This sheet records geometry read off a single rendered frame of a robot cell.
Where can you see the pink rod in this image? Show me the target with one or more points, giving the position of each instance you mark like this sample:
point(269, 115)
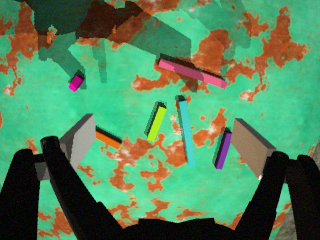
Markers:
point(192, 73)

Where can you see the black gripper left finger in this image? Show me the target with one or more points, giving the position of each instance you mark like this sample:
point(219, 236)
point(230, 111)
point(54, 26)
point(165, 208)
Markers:
point(19, 198)

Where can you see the orange rectangular block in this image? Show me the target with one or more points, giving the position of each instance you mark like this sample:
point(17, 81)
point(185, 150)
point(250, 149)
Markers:
point(108, 139)

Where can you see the magenta rod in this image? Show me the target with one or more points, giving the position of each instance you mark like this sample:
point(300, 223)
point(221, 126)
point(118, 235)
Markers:
point(75, 84)

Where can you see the purple rod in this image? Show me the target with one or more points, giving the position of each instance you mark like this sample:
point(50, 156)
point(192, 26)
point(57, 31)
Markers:
point(223, 150)

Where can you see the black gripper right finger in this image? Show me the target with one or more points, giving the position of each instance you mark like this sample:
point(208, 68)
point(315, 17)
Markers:
point(258, 218)

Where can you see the turquoise rod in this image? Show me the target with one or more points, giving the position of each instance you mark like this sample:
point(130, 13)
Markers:
point(187, 131)

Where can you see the lime green rod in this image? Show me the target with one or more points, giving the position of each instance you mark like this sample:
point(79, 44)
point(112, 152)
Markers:
point(156, 123)

